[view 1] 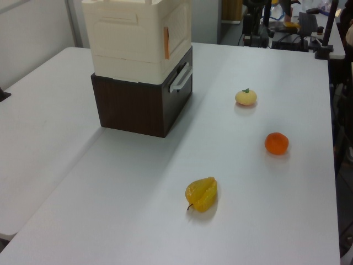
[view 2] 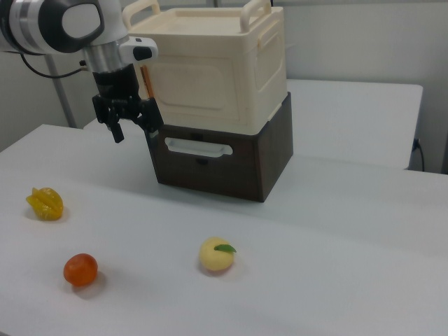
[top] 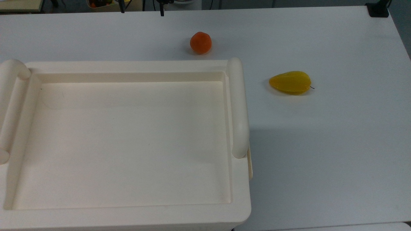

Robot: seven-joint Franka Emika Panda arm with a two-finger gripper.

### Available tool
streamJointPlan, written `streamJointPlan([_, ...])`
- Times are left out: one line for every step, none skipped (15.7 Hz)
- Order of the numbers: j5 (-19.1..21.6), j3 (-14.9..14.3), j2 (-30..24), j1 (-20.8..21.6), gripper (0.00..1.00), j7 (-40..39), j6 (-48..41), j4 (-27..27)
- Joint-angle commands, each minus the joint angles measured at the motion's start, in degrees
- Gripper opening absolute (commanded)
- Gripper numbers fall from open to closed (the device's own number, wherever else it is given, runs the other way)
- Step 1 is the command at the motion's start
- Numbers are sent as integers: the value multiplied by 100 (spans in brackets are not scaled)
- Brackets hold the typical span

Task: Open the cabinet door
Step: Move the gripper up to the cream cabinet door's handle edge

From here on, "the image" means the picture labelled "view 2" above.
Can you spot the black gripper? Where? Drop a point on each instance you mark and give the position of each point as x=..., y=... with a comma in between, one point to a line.
x=115, y=84

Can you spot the cream cabinet door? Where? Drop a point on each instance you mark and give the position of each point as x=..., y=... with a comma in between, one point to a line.
x=196, y=87

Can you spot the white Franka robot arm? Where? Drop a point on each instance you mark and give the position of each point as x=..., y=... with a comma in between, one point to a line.
x=80, y=17

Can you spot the cream plastic cabinet box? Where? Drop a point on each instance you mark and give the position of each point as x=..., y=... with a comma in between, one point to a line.
x=206, y=42

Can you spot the dark brown drawer box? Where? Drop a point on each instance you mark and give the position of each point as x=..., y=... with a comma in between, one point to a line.
x=217, y=175

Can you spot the yellow toy starfruit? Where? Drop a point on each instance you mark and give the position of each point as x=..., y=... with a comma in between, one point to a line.
x=45, y=204

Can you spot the orange toy tangerine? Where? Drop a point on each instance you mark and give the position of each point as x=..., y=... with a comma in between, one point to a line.
x=80, y=269

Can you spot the pale yellow toy peach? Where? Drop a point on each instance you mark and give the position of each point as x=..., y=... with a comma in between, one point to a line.
x=215, y=260

